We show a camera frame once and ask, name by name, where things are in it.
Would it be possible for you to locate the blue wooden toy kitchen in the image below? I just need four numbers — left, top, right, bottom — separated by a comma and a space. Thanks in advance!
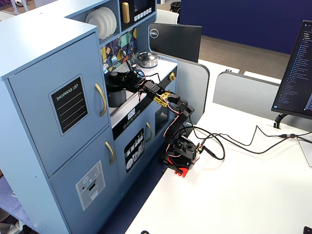
0, 0, 178, 234

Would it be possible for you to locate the gold fridge door handle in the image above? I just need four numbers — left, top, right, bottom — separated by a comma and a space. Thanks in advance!
94, 82, 107, 117

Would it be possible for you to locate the blue fridge door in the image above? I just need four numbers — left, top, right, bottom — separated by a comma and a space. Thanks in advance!
7, 33, 110, 178

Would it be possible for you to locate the black shopping list board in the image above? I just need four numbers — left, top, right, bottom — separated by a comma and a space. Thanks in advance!
48, 74, 90, 137

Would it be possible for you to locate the gold dishwasher door handle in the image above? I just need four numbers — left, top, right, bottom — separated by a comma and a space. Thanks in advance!
145, 121, 153, 143

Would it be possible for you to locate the black monitor mount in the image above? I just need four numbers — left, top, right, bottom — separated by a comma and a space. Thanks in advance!
273, 113, 289, 129

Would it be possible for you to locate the metal skimmer spoon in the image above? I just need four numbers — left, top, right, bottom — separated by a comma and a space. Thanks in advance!
102, 46, 109, 75

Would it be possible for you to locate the gray pot lid with knob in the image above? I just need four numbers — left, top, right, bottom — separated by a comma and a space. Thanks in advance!
104, 72, 129, 93

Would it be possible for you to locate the gray toy sink basin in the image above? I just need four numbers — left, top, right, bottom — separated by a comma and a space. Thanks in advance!
108, 89, 144, 117

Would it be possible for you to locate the metal slotted spatula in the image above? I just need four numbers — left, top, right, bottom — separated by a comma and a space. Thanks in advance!
111, 43, 118, 67

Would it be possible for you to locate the black Dell monitor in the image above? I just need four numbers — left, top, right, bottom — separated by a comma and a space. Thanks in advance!
148, 23, 203, 63

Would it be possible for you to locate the red arm base clamp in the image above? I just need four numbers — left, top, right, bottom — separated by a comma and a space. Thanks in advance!
159, 156, 200, 178

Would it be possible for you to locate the black toy microwave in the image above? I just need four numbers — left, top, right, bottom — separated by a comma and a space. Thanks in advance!
119, 0, 156, 32

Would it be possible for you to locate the blue freezer door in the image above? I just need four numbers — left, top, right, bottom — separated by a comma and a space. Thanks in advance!
48, 126, 121, 234

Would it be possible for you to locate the black looped cable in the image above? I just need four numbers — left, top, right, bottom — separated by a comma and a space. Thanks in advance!
198, 133, 312, 161

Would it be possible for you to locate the black cable with adapter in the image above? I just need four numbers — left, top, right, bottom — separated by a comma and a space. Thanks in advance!
187, 124, 312, 147

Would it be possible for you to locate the gray monitor stand base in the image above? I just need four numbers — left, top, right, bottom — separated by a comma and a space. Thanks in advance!
296, 136, 312, 168

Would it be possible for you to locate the gray desk partition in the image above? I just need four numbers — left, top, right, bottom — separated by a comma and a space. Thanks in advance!
213, 71, 281, 120
177, 59, 210, 122

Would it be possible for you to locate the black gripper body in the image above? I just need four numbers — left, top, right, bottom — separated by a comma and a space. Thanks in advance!
130, 70, 147, 87

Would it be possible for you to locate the gold freezer door handle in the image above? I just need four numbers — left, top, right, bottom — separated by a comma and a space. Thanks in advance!
105, 141, 115, 166

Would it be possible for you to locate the white toy plate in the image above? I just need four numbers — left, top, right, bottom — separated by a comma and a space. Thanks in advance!
84, 10, 108, 39
99, 6, 117, 31
96, 8, 113, 35

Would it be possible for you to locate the metal ladle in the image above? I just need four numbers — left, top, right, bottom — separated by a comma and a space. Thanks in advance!
120, 36, 128, 58

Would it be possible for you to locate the lit computer monitor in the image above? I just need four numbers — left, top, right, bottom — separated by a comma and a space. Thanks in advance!
271, 19, 312, 120

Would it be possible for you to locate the blue dishwasher door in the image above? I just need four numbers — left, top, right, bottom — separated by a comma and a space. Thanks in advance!
114, 111, 156, 186

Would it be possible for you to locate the gold microwave handle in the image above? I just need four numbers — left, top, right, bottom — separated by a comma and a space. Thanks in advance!
121, 1, 131, 24

